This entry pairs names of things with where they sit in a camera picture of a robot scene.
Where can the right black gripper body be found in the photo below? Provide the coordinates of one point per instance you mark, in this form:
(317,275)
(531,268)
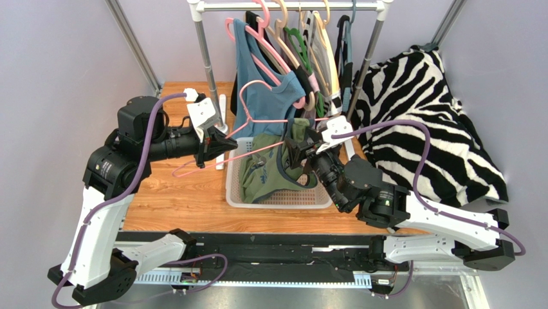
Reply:
(309,151)

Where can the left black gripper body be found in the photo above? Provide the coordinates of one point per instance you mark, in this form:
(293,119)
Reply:
(204,150)

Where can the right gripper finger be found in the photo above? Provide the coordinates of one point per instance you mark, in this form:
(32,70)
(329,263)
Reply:
(312,138)
(296,152)

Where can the green tank top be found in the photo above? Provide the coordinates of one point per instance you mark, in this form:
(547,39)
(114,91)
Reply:
(268,170)

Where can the blue tank top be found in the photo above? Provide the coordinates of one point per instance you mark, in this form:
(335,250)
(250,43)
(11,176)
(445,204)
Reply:
(262,103)

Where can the thin pink wire hanger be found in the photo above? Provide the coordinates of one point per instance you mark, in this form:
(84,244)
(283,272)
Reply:
(249,119)

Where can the thick pink plastic hanger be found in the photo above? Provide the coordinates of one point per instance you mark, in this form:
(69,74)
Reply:
(262,31)

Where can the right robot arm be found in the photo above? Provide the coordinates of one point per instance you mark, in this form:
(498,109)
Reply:
(479,240)

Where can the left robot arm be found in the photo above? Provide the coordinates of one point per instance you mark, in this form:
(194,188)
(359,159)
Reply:
(95,269)

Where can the grey-blue hanger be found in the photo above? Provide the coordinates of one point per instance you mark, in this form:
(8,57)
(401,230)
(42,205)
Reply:
(346,54)

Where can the mauve tank top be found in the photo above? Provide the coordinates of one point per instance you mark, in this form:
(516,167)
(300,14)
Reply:
(316,106)

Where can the black tank top on right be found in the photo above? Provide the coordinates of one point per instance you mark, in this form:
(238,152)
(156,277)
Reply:
(338,57)

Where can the green hanger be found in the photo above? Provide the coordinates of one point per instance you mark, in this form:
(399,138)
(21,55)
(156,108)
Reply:
(298,48)

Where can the beige wooden hanger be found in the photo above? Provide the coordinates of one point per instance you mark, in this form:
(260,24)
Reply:
(281,37)

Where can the white plastic laundry basket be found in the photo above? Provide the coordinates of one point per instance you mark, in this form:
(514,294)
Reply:
(313,198)

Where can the zebra print blanket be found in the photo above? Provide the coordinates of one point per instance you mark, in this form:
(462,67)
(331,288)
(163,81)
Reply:
(420,136)

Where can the metal clothes rack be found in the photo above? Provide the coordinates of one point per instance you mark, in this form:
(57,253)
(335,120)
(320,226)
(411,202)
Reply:
(198,8)

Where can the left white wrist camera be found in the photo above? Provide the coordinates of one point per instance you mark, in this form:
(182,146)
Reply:
(203,115)

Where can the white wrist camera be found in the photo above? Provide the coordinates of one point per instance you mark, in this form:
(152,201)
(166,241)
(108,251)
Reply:
(335,131)
(203,115)

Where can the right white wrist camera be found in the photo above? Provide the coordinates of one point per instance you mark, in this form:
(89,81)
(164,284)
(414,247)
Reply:
(335,131)

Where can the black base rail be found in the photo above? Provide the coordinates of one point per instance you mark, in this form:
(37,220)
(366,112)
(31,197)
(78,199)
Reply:
(244,259)

